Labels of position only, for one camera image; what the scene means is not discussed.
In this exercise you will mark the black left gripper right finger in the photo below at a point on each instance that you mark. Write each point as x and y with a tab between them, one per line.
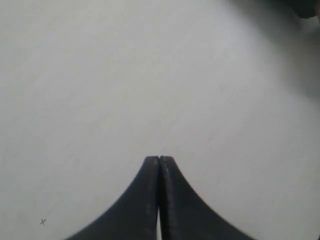
183	214

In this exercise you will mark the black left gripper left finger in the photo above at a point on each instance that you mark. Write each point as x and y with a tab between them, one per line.
134	215

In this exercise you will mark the black sleeve forearm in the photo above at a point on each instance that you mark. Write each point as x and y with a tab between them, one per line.
306	9

